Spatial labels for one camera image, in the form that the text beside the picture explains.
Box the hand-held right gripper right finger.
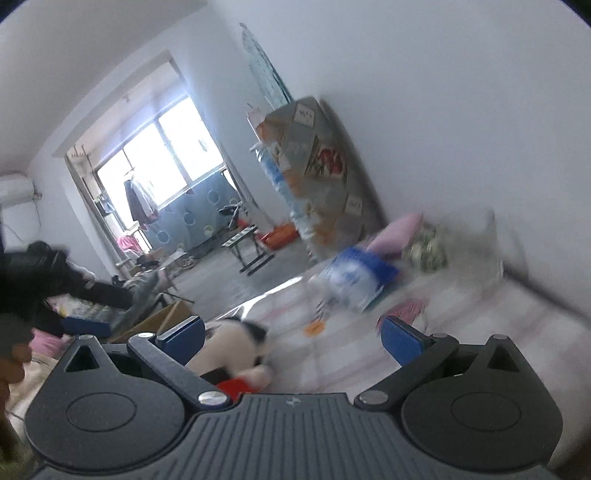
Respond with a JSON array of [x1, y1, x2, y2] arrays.
[[353, 315, 529, 411]]

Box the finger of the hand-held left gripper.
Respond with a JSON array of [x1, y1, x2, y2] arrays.
[[62, 315, 112, 339]]

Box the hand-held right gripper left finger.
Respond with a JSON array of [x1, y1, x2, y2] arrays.
[[60, 318, 234, 412]]

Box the pink waffle cloth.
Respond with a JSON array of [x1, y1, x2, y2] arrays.
[[390, 298, 428, 321]]

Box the brown cardboard box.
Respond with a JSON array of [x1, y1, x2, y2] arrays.
[[108, 300, 195, 344]]

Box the plush doll with red top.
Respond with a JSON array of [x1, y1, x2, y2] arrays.
[[185, 318, 273, 402]]

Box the blue white wet wipes pack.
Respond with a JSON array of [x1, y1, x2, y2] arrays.
[[307, 247, 400, 312]]

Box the floral fabric scrunchie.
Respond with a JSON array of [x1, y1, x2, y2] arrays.
[[402, 224, 448, 273]]

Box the person's left forearm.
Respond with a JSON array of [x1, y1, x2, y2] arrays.
[[0, 381, 35, 472]]

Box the person's left hand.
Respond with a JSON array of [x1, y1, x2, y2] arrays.
[[0, 316, 33, 384]]

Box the checked pink tablecloth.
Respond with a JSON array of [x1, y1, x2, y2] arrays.
[[203, 263, 591, 398]]

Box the white air conditioner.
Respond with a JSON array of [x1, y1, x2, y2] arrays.
[[0, 173, 38, 206]]

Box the folding stool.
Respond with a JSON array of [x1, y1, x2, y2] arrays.
[[222, 226, 273, 277]]

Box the pink plush cushion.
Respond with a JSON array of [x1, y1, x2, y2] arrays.
[[367, 212, 424, 254]]

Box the hanging clothes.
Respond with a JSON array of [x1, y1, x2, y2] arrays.
[[124, 178, 158, 224]]

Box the clear glass cup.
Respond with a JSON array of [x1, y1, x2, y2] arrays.
[[466, 210, 529, 296]]

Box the blue cloth with circles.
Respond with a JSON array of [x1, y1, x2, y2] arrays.
[[150, 173, 241, 257]]

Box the orange bag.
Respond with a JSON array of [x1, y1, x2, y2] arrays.
[[261, 224, 298, 250]]

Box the window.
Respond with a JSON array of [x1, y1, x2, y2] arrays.
[[67, 58, 227, 217]]

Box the folded patterned mattress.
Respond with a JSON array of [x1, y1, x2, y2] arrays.
[[247, 96, 386, 264]]

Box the floral wall cloth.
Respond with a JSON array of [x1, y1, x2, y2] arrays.
[[239, 22, 293, 109]]

